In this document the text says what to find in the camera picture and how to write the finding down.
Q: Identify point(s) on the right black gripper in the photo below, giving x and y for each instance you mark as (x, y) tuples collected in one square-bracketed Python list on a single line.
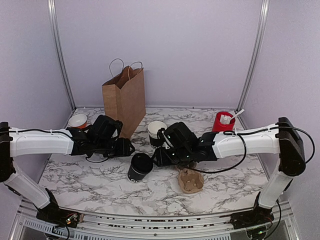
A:
[(162, 160)]

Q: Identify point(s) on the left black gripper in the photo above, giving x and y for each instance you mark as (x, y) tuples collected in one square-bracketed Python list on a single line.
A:
[(124, 149)]

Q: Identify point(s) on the black plastic cup lid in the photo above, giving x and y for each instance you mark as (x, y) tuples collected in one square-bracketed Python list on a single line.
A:
[(142, 163)]

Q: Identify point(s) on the black paper coffee cup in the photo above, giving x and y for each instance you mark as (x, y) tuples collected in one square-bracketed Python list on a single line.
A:
[(136, 175)]

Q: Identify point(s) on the cardboard cup carrier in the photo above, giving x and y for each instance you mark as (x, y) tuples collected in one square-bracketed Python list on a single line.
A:
[(190, 181)]

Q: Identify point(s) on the brown paper bag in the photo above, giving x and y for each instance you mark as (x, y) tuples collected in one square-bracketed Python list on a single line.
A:
[(124, 98)]

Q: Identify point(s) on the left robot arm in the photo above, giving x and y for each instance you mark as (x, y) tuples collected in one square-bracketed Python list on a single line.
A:
[(102, 137)]

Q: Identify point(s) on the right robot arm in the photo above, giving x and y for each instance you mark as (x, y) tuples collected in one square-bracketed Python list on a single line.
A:
[(281, 139)]

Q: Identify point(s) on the stack of paper cups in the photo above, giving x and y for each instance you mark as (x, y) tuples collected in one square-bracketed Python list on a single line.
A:
[(152, 130)]

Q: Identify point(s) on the red cylindrical container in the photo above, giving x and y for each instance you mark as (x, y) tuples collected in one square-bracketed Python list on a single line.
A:
[(218, 127)]

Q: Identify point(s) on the orange white bowl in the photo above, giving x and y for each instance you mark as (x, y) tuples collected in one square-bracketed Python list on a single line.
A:
[(78, 121)]

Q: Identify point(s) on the sugar packets in container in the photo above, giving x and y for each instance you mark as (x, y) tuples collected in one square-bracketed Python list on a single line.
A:
[(225, 119)]

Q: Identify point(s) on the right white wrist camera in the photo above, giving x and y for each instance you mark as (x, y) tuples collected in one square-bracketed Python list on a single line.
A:
[(167, 143)]

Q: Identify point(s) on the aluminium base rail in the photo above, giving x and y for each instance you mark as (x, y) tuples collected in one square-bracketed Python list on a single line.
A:
[(102, 226)]

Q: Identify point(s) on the left aluminium frame post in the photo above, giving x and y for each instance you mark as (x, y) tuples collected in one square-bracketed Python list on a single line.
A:
[(59, 52)]

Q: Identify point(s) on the aluminium frame post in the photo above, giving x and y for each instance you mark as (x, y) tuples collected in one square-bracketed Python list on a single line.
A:
[(260, 33), (59, 52)]

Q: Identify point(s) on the right aluminium frame post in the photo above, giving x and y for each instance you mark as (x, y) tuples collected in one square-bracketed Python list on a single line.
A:
[(260, 33)]

